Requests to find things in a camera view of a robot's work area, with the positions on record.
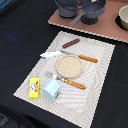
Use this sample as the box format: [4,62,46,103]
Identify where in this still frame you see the grey toy pot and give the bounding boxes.
[55,0,83,19]

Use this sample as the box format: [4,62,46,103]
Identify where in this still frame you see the yellow toy box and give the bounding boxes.
[29,78,40,99]

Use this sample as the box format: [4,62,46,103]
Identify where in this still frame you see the beige woven placemat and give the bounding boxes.
[14,31,114,128]

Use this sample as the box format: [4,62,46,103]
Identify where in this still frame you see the brown toy stove board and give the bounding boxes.
[48,0,128,43]

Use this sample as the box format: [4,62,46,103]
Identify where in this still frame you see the beige bowl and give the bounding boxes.
[119,5,128,30]

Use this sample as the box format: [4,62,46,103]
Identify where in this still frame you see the fork with wooden handle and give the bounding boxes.
[45,71,86,89]

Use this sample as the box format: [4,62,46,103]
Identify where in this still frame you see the round wooden plate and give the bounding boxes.
[56,55,83,78]

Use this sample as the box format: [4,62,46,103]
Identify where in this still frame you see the grey toy frying pan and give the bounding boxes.
[70,0,106,26]

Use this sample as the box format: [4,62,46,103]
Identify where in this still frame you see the light blue milk carton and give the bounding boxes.
[42,80,61,101]

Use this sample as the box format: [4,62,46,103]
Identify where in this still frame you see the brown toy sausage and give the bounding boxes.
[62,38,80,48]

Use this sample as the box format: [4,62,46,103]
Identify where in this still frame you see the knife with wooden handle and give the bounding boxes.
[60,50,98,63]

